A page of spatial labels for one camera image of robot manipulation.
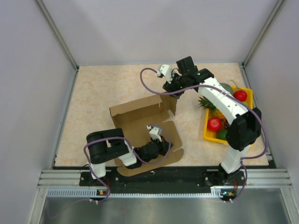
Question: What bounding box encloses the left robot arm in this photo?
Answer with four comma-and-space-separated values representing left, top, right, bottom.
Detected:
83, 125, 173, 185

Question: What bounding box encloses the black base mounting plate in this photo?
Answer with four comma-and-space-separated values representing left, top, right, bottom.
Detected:
52, 166, 276, 194

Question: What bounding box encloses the red apple near front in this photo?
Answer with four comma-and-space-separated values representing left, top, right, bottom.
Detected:
207, 118, 222, 132

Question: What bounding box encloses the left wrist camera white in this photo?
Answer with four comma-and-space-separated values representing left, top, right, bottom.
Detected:
147, 125, 162, 141

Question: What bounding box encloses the red apple at back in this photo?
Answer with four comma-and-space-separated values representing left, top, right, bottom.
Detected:
233, 90, 248, 102

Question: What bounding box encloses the left aluminium corner post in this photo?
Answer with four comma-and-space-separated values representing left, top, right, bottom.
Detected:
35, 0, 79, 70

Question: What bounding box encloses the red apple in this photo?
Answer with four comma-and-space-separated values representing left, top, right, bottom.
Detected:
207, 118, 222, 132
233, 90, 248, 102

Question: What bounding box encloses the brown cardboard box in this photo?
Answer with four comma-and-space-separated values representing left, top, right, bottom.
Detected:
110, 95, 184, 177

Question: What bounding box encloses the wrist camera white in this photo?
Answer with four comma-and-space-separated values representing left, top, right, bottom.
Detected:
156, 64, 173, 84
147, 125, 162, 141

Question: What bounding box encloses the green netted melon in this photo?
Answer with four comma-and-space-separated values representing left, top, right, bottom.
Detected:
220, 83, 234, 95

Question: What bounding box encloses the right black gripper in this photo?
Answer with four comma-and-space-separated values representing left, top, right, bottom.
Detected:
163, 70, 187, 99

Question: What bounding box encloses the toy pineapple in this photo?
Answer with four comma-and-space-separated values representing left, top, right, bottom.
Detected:
198, 97, 225, 120

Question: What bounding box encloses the aluminium frame rail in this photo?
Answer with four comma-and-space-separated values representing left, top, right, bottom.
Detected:
37, 167, 292, 199

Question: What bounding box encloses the right aluminium corner post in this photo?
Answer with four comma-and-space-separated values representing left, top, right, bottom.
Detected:
242, 0, 287, 70

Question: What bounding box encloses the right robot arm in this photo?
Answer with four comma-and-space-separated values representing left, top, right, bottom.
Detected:
157, 56, 262, 185

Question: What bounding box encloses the green apple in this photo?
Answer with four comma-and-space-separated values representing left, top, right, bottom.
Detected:
216, 129, 228, 140

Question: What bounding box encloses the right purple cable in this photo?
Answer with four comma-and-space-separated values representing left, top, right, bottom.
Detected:
139, 67, 268, 203

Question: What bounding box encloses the aluminium corner post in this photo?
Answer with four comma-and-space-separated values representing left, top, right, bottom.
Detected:
35, 0, 79, 70
242, 0, 287, 70

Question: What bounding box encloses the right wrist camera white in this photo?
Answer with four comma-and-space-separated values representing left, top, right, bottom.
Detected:
156, 64, 173, 84

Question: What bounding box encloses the yellow plastic fruit tray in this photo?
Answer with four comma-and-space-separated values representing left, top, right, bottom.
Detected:
203, 86, 253, 144

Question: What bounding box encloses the dark purple grape bunch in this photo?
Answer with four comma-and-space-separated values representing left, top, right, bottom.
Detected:
222, 120, 230, 130

